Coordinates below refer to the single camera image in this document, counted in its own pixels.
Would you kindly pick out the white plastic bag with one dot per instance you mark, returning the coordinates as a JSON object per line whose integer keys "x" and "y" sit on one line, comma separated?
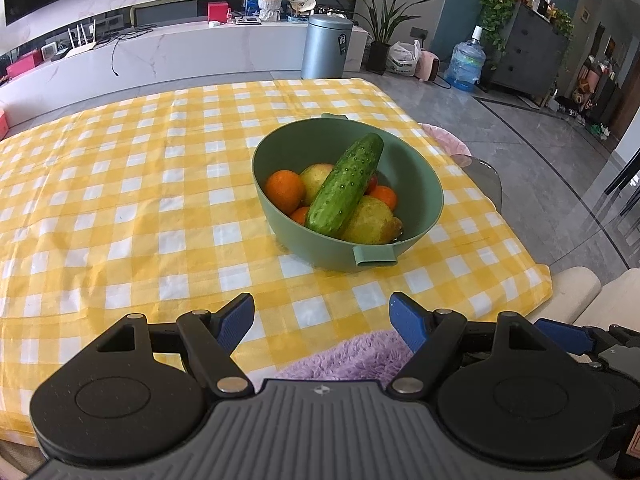
{"x": 402, "y": 60}

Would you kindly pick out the green bowl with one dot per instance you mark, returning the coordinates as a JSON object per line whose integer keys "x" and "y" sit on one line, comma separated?
{"x": 415, "y": 200}

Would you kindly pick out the white television cabinet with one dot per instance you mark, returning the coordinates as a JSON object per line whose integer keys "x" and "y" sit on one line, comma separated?
{"x": 200, "y": 55}

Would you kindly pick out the red tomato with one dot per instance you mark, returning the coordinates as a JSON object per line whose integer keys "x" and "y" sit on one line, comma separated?
{"x": 371, "y": 185}

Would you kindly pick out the green cucumber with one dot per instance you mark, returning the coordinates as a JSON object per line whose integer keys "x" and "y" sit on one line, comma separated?
{"x": 345, "y": 185}

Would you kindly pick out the yellow checked tablecloth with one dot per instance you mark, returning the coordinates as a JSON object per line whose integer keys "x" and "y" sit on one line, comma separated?
{"x": 125, "y": 185}

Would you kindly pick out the cream chair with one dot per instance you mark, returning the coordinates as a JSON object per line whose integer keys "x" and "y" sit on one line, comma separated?
{"x": 575, "y": 285}

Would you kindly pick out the grey metal trash can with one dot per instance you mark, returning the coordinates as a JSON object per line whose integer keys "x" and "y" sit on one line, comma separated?
{"x": 325, "y": 50}

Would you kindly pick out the dark grey drawer cabinet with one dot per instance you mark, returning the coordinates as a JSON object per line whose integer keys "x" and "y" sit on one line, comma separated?
{"x": 530, "y": 55}

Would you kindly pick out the transparent chair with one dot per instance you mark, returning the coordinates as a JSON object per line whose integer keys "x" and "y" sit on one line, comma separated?
{"x": 482, "y": 180}

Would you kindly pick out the purple fluffy cloth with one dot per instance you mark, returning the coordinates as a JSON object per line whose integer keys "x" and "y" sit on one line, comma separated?
{"x": 345, "y": 355}

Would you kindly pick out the pink seat cushion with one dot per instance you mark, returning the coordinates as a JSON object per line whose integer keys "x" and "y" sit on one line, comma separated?
{"x": 445, "y": 137}

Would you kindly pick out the white router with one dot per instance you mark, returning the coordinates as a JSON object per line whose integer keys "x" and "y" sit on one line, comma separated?
{"x": 80, "y": 45}

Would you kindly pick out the small pink appliance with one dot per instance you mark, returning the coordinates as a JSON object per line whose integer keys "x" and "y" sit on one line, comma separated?
{"x": 430, "y": 67}

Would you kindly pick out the black dining table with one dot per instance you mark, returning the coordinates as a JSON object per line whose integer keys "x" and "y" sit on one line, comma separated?
{"x": 625, "y": 170}

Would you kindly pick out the blue water jug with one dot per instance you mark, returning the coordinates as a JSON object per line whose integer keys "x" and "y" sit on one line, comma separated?
{"x": 465, "y": 65}

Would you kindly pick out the yellow red apple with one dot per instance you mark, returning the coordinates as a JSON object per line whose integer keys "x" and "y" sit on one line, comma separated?
{"x": 315, "y": 180}

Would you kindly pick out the pink box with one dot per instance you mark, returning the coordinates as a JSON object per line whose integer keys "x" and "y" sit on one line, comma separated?
{"x": 25, "y": 64}
{"x": 3, "y": 125}

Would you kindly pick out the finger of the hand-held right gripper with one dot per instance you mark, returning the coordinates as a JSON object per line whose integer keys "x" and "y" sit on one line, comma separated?
{"x": 565, "y": 335}

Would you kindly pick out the green ivy plant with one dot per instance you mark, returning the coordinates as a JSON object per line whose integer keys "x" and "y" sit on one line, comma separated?
{"x": 500, "y": 0}

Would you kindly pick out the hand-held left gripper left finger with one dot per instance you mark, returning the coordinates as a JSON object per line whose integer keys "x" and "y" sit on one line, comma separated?
{"x": 235, "y": 320}

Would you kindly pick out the long-leaf plant in black pot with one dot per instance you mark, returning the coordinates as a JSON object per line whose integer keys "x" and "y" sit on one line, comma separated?
{"x": 378, "y": 57}

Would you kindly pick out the red box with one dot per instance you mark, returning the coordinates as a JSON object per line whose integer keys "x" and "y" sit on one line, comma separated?
{"x": 218, "y": 11}

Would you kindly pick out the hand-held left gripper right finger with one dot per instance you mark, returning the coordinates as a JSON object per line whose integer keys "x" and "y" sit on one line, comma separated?
{"x": 407, "y": 322}

